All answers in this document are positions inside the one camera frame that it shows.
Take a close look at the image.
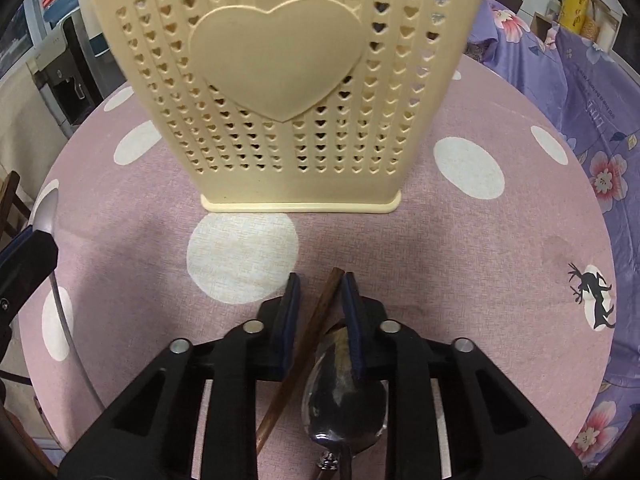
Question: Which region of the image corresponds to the steel spoon wooden handle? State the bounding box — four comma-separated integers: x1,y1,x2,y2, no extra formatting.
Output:
300,322,387,479

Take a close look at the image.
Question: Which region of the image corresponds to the brown wooden chopstick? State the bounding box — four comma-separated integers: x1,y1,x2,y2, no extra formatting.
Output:
256,268,345,455

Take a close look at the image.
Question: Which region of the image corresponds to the cream plastic utensil holder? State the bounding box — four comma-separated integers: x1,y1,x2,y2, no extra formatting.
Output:
90,0,482,214

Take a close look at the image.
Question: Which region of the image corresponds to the wooden chair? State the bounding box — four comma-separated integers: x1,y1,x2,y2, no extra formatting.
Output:
0,171,32,247

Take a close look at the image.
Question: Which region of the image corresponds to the pink polka-dot tablecloth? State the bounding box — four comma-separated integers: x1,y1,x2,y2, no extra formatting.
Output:
19,58,618,460

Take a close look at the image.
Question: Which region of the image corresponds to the water dispenser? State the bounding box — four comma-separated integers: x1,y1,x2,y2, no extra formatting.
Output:
28,9,125,138

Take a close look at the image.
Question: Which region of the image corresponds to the purple floral cloth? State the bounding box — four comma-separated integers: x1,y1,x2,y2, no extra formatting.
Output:
468,0,639,470

